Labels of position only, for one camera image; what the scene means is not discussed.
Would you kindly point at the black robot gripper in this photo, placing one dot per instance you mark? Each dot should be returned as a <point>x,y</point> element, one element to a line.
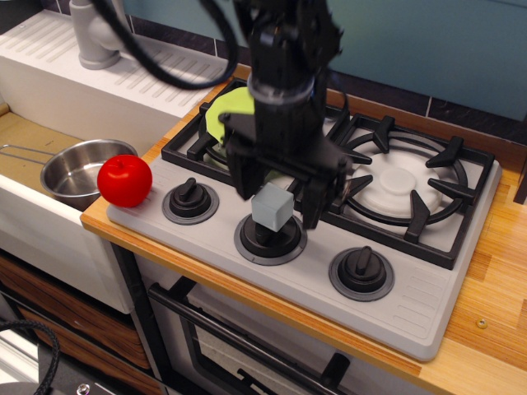
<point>289,138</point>

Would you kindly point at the light grey-blue cube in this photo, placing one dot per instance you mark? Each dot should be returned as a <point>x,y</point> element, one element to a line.
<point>272,207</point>

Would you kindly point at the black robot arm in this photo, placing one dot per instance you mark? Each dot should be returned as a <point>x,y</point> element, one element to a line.
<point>291,44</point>

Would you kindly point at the lime green plate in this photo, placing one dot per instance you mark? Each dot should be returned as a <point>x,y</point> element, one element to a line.
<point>237,101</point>

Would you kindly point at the small steel pot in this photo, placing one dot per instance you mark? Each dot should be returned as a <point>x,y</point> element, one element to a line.
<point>70,175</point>

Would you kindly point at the white toy sink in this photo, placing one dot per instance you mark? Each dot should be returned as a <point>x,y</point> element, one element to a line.
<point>43,82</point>

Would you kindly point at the black middle stove knob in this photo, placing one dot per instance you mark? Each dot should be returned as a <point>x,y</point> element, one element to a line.
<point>265,247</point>

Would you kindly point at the black stove knob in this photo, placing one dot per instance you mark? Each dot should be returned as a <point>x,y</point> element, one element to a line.
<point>361,274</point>
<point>265,247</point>
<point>190,203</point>

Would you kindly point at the black left stove knob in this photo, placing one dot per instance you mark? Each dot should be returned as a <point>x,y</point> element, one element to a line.
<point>190,203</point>

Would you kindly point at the black left burner grate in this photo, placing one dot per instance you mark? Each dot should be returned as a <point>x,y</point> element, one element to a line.
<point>194,149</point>

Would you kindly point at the black burner grate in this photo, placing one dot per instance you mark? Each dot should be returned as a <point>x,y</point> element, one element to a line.
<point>444,238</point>
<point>194,149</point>

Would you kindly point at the white right burner cap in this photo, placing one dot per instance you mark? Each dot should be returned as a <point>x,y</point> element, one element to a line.
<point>394,176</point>

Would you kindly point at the black right stove knob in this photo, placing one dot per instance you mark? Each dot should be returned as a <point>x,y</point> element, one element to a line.
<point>361,274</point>

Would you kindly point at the grey toy stovetop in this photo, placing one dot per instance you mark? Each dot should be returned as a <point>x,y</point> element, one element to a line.
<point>412,318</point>

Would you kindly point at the black right burner grate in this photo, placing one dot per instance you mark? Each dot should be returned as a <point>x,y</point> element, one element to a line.
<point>444,238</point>

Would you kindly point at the red toy tomato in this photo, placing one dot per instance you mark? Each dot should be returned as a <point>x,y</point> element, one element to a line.
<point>124,180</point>

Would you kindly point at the grey toy faucet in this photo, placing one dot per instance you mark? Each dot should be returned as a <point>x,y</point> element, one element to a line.
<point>99,46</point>

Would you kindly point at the wooden drawer fronts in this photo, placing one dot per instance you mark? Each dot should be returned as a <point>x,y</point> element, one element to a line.
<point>100,339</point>

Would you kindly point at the black oven door handle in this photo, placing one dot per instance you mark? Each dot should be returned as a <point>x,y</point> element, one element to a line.
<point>175,300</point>

